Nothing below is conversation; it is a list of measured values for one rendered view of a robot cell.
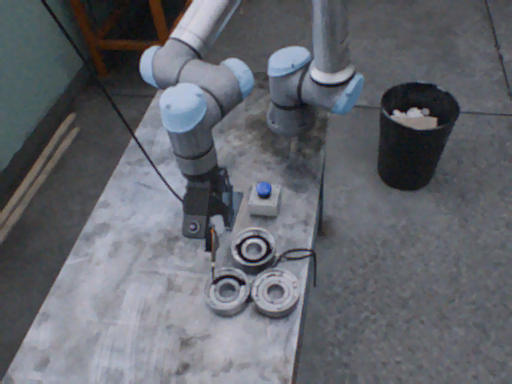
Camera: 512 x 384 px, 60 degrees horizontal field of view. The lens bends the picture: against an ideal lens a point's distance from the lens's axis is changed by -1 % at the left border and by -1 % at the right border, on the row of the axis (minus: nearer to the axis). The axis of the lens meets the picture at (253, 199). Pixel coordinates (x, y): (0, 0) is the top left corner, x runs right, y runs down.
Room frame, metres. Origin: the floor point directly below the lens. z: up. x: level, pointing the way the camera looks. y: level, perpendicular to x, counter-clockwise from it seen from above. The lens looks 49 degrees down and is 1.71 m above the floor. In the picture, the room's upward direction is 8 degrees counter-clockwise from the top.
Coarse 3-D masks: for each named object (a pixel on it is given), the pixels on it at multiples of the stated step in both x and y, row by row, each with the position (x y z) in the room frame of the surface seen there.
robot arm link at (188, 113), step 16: (176, 96) 0.60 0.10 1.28; (192, 96) 0.60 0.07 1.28; (208, 96) 0.63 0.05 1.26; (176, 112) 0.57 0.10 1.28; (192, 112) 0.58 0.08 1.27; (208, 112) 0.60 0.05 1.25; (176, 128) 0.57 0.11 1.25; (192, 128) 0.57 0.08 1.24; (208, 128) 0.59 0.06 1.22; (176, 144) 0.58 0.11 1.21; (192, 144) 0.57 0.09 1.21; (208, 144) 0.58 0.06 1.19
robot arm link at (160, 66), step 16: (208, 0) 0.85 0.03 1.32; (224, 0) 0.85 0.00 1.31; (240, 0) 0.89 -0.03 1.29; (192, 16) 0.82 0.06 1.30; (208, 16) 0.82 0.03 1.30; (224, 16) 0.84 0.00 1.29; (176, 32) 0.81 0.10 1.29; (192, 32) 0.80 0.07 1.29; (208, 32) 0.80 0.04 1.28; (160, 48) 0.80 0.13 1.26; (176, 48) 0.77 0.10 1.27; (192, 48) 0.77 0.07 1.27; (208, 48) 0.80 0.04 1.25; (144, 64) 0.77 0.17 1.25; (160, 64) 0.75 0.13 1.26; (176, 64) 0.73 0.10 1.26; (160, 80) 0.73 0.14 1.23; (176, 80) 0.71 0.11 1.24
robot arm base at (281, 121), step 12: (276, 108) 1.05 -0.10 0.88; (288, 108) 1.03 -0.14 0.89; (300, 108) 1.03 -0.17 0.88; (312, 108) 1.06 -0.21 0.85; (276, 120) 1.04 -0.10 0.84; (288, 120) 1.02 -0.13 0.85; (300, 120) 1.02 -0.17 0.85; (312, 120) 1.04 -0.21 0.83; (276, 132) 1.03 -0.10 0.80; (288, 132) 1.01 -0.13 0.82; (300, 132) 1.01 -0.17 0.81
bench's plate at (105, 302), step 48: (144, 144) 1.07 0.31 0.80; (240, 144) 1.00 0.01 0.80; (288, 144) 0.98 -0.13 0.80; (144, 192) 0.87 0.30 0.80; (288, 192) 0.79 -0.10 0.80; (96, 240) 0.72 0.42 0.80; (144, 240) 0.70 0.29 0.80; (192, 240) 0.68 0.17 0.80; (288, 240) 0.64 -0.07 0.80; (96, 288) 0.58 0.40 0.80; (144, 288) 0.56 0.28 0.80; (192, 288) 0.54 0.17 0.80; (48, 336) 0.47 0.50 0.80; (96, 336) 0.45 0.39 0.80; (144, 336) 0.44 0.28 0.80; (192, 336) 0.42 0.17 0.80; (240, 336) 0.41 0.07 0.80; (288, 336) 0.39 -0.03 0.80
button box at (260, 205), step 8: (256, 184) 0.79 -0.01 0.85; (256, 192) 0.77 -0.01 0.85; (272, 192) 0.76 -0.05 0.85; (280, 192) 0.77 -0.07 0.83; (256, 200) 0.74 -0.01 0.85; (264, 200) 0.74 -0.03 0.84; (272, 200) 0.73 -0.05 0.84; (280, 200) 0.76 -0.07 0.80; (256, 208) 0.73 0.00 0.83; (264, 208) 0.72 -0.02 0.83; (272, 208) 0.71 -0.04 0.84; (272, 216) 0.72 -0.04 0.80
